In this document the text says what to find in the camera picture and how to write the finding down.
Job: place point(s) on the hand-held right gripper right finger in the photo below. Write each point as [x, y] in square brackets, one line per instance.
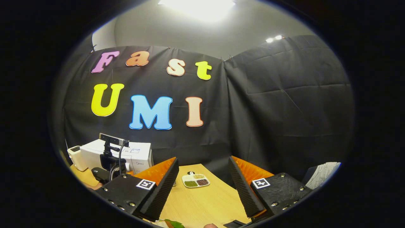
[245, 193]

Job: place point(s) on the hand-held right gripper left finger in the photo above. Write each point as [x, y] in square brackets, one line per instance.
[161, 196]

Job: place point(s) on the lettuce sandwich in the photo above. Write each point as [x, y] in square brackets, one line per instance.
[174, 224]

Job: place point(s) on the white microwave oven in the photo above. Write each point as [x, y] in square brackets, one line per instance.
[139, 158]

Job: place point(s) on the white toaster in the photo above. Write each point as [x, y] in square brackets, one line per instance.
[76, 158]

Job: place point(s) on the white divided dish of beans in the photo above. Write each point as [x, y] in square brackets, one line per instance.
[196, 181]

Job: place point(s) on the light grey cloth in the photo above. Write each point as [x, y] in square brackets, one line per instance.
[324, 174]

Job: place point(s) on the small ceiling light panel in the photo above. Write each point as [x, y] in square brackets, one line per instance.
[274, 38]

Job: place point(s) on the large ceiling light panel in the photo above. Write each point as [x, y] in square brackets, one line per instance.
[197, 8]

